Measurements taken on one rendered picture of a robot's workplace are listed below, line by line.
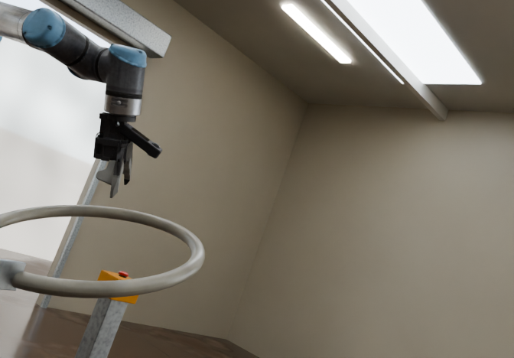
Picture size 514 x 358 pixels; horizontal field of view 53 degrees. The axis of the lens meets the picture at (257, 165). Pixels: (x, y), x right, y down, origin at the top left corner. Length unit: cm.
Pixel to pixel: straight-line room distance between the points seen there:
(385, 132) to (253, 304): 323
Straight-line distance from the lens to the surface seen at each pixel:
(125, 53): 130
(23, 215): 134
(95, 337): 205
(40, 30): 131
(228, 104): 748
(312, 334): 742
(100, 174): 133
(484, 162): 691
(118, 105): 131
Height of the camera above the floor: 131
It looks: 10 degrees up
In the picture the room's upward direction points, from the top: 20 degrees clockwise
